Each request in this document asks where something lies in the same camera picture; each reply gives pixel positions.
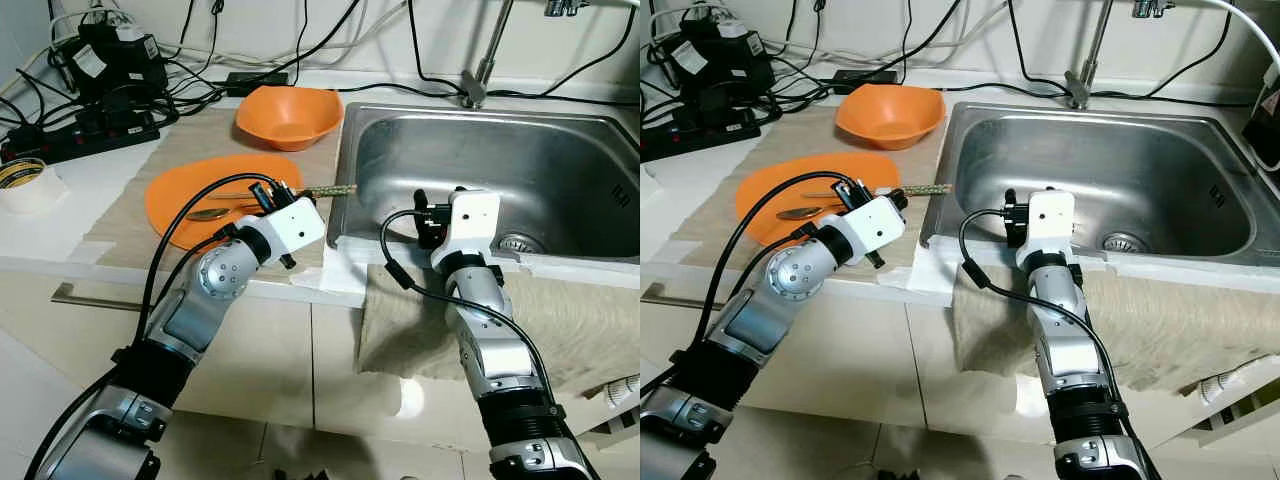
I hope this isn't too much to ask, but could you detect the orange plastic bowl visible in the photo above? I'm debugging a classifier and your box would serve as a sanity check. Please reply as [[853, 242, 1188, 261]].
[[835, 83, 948, 151], [235, 85, 346, 153]]

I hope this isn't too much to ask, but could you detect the orange plastic plate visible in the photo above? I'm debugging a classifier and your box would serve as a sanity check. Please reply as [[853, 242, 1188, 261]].
[[145, 153, 304, 239], [735, 152, 901, 246]]

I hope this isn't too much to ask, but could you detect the beige woven place mat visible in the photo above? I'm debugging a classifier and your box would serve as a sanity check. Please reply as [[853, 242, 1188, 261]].
[[690, 105, 951, 273], [82, 108, 346, 273]]

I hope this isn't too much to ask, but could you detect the white paper sheet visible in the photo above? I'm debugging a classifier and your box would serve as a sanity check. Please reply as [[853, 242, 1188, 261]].
[[290, 240, 371, 306], [905, 240, 966, 301]]

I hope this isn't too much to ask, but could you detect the stainless steel sink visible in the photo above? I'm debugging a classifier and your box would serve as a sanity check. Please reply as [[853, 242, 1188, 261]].
[[328, 100, 641, 269], [920, 100, 1280, 269]]

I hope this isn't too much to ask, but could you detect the flat black power adapter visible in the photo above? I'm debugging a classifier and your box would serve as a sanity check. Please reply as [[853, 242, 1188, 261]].
[[225, 70, 291, 96], [818, 70, 886, 96]]

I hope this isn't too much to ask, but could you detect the chrome sink faucet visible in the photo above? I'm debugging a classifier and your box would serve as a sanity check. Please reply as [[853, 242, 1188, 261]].
[[1065, 0, 1116, 109], [458, 0, 516, 109]]

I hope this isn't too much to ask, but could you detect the beige linen towel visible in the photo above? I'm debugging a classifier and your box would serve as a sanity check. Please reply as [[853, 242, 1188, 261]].
[[950, 262, 1280, 391], [355, 262, 641, 396]]

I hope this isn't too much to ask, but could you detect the plain cream cabinet door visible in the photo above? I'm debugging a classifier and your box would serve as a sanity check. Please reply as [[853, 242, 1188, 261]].
[[305, 300, 641, 451], [900, 300, 1201, 451]]

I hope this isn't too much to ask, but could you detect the black battery charger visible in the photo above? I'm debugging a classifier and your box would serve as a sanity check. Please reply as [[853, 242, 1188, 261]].
[[655, 8, 776, 106], [55, 18, 171, 106]]

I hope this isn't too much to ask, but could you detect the white tape roll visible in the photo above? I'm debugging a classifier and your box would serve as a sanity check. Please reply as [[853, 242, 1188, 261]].
[[0, 157, 66, 214]]

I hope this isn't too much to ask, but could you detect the large black appliance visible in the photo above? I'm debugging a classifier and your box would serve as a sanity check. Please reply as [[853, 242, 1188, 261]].
[[1243, 60, 1280, 171]]

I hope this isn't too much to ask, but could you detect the cream pull-out drawer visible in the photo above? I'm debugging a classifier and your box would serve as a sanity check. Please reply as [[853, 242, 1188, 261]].
[[1160, 385, 1280, 480]]

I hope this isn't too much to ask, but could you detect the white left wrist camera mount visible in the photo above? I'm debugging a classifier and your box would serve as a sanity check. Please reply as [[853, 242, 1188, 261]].
[[818, 195, 908, 266], [238, 195, 327, 267]]

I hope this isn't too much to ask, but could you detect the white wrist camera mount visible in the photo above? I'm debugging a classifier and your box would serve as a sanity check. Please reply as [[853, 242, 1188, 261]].
[[430, 190, 501, 273], [238, 195, 327, 267], [818, 195, 908, 266], [1015, 190, 1076, 269]]

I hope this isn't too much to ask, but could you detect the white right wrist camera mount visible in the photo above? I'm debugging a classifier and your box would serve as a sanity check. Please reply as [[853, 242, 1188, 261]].
[[1015, 190, 1076, 269], [430, 190, 501, 273]]

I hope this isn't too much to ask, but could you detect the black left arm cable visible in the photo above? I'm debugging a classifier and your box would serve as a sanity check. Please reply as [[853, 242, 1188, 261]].
[[640, 170, 861, 401], [25, 173, 281, 480]]

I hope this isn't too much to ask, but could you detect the cream cabinet door with handle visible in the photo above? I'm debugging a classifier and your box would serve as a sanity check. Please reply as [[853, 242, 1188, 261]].
[[0, 270, 316, 421], [640, 270, 911, 421]]

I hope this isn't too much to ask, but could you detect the brushed metal cabinet handle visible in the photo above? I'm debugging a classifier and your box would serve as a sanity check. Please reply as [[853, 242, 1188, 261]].
[[640, 283, 721, 306], [52, 283, 161, 313]]

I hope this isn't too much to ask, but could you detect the white water hose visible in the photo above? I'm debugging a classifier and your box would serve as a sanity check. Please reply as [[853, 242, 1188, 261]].
[[1185, 0, 1280, 96]]

